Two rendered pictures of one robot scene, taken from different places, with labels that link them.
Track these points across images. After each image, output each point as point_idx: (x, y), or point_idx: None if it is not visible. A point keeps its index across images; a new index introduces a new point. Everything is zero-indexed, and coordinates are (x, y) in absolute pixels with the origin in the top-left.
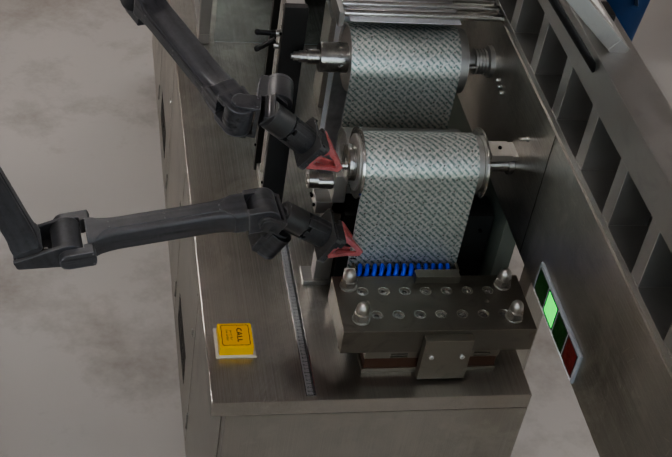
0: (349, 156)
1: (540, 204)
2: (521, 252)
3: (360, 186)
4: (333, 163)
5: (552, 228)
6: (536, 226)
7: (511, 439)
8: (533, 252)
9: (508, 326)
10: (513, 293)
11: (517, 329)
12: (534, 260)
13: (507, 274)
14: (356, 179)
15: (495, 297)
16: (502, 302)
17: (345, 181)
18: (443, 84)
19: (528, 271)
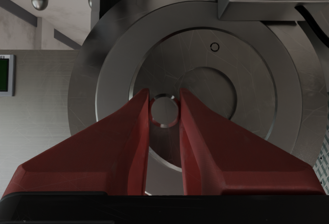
0: (163, 159)
1: (64, 139)
2: (77, 55)
3: (78, 87)
4: (180, 110)
5: (17, 142)
6: (58, 111)
7: None
8: (46, 81)
9: None
10: None
11: None
12: (38, 76)
13: (90, 7)
14: (116, 86)
15: None
16: None
17: None
18: (316, 171)
19: (45, 54)
